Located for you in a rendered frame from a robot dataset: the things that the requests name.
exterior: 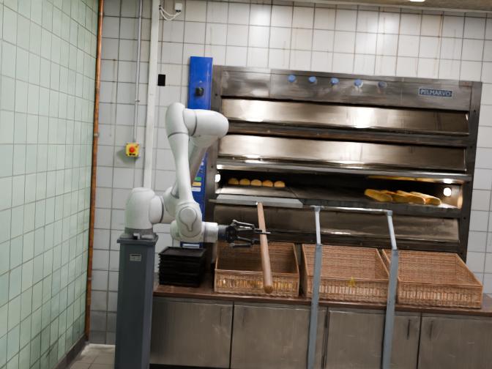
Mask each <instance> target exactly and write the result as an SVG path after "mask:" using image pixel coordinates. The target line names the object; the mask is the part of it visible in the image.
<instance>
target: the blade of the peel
mask: <svg viewBox="0 0 492 369"><path fill-rule="evenodd" d="M257 200H262V202H263V205H262V206H282V207H294V208H302V205H303V203H301V202H300V201H299V200H298V199H288V198H265V197H253V196H241V195H219V196H218V197H217V201H216V203H224V204H247V205H257Z"/></svg>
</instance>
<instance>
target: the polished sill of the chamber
mask: <svg viewBox="0 0 492 369"><path fill-rule="evenodd" d="M219 195H241V196H253V197H265V198H288V199H298V200H299V201H300V202H301V203H303V204H310V205H322V206H346V207H358V208H370V209H393V210H406V211H418V212H441V213H453V214H460V213H461V208H457V207H445V206H422V205H410V204H386V203H374V202H362V201H339V200H327V199H315V198H292V197H280V196H267V195H245V194H233V193H215V198H216V199H217V197H218V196H219Z"/></svg>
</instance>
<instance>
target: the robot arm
mask: <svg viewBox="0 0 492 369"><path fill-rule="evenodd" d="M165 131H166V134H167V137H168V142H169V144H170V146H171V150H172V153H173V156H174V161H175V165H176V178H175V181H174V184H173V187H169V188H168V189H167V190H166V192H165V193H164V194H163V195H162V196H156V195H155V194H154V191H153V190H151V189H149V188H148V187H137V188H133V189H132V191H131V192H130V194H129V195H128V197H127V201H126V205H125V212H124V223H125V224H124V233H123V234H122V235H121V236H120V239H133V240H147V241H154V237H155V236H156V235H157V234H156V233H153V225H155V224H158V223H161V224H171V227H170V235H171V238H173V239H175V240H178V241H180V242H192V243H198V242H214V243H215V242H216V240H217V241H218V242H227V243H229V244H230V246H231V249H234V248H236V247H252V246H253V245H254V244H257V245H260V244H261V242H260V239H254V240H251V239H246V238H241V237H239V236H238V235H237V234H238V233H247V232H255V234H265V235H270V232H265V231H262V229H256V228H255V227H254V225H253V224H249V223H241V222H238V221H236V220H233V223H232V224H231V225H219V226H217V223H208V222H202V214H201V210H200V207H199V204H198V203H196V202H195V201H194V199H193V195H192V191H191V188H192V186H193V183H194V181H195V178H196V176H197V173H198V170H199V168H200V166H201V164H202V161H203V159H204V156H205V154H206V151H207V149H208V147H209V146H211V145H212V144H213V143H214V142H215V141H216V140H217V139H218V138H222V137H223V136H225V135H226V133H227V132H228V120H227V118H225V117H224V116H223V115H222V114H220V113H217V112H214V111H207V110H191V109H187V108H185V106H184V105H183V104H181V103H178V102H174V103H171V104H170V105H169V106H168V109H167V111H166V113H165ZM189 138H190V141H189V143H188V140H189ZM236 225H238V226H244V227H249V228H248V229H236V228H235V227H233V226H236ZM236 240H237V241H241V242H247V243H250V244H234V243H232V242H234V241H236Z"/></svg>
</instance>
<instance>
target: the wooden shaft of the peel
mask: <svg viewBox="0 0 492 369"><path fill-rule="evenodd" d="M258 223H259V229H262V231H266V229H265V222H264V213H263V207H262V203H258ZM260 242H261V260H262V269H263V279H264V291H265V292H266V293H267V294H271V293H272V292H273V290H274V288H273V282H272V272H271V266H270V260H269V250H268V244H267V236H266V235H265V234H260Z"/></svg>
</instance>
